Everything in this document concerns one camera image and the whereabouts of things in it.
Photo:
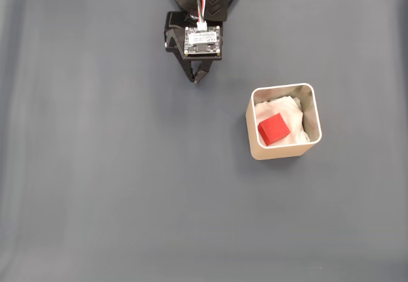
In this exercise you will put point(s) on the beige square box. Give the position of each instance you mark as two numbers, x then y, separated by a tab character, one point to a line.
277	152

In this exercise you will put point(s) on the camera circuit board on mount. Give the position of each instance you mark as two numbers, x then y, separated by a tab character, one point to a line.
203	39

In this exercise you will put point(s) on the red cube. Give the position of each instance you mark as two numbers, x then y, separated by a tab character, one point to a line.
274	129

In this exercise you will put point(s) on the white crumpled tissue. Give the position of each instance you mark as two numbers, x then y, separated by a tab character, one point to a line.
287	108

